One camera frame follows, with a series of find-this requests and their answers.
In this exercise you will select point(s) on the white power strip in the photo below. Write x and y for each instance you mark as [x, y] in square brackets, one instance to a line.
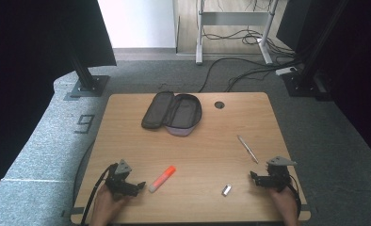
[286, 71]

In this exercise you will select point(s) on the black metal stand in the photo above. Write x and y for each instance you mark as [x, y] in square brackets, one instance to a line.
[88, 83]
[304, 83]

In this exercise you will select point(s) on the person's right hand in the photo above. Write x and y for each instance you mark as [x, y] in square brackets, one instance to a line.
[287, 204]

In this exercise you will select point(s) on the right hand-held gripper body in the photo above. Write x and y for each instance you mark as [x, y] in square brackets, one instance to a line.
[277, 177]

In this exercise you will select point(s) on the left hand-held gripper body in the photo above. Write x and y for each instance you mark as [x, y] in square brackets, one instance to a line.
[119, 182]

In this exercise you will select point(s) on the orange highlighter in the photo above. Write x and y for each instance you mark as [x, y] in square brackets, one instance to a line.
[162, 179]

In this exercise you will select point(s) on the black curtain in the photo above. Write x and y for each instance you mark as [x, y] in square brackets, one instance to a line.
[33, 62]
[356, 62]

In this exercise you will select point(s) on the white panel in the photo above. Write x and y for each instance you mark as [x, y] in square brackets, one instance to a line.
[136, 22]

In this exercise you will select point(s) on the person's left hand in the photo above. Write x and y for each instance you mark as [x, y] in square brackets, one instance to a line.
[106, 207]

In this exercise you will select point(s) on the small silver cap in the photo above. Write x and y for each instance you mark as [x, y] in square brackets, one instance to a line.
[226, 190]

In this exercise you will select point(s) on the silver pen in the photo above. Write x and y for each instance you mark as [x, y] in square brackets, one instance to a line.
[247, 149]

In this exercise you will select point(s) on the dark grey pencil case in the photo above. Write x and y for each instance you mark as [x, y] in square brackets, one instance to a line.
[180, 114]

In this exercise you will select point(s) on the white desk frame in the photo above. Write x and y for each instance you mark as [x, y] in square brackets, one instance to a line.
[233, 18]

